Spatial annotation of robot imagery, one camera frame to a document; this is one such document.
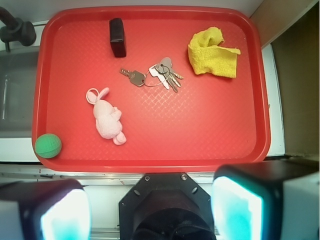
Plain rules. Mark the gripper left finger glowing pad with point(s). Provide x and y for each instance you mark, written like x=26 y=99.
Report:
x=45 y=210

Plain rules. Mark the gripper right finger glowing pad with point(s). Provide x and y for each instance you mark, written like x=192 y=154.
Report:
x=268 y=200

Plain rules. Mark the pink plush bunny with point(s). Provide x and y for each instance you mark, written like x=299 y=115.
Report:
x=107 y=117

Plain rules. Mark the green golf ball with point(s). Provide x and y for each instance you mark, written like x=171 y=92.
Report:
x=48 y=146

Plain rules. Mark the red plastic tray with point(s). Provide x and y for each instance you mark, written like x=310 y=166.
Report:
x=211 y=121

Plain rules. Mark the stainless steel sink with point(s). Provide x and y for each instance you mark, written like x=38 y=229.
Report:
x=18 y=70

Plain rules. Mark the yellow folded cloth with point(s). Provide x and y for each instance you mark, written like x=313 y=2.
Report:
x=206 y=55

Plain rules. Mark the bunch of silver keys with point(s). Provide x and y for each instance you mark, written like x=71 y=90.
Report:
x=163 y=70

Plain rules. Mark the black rectangular box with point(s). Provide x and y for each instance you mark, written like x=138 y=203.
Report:
x=117 y=38

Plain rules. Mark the dark metal faucet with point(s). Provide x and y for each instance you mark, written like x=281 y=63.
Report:
x=16 y=30

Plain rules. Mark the black octagonal mount plate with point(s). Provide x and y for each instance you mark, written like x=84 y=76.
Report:
x=166 y=206

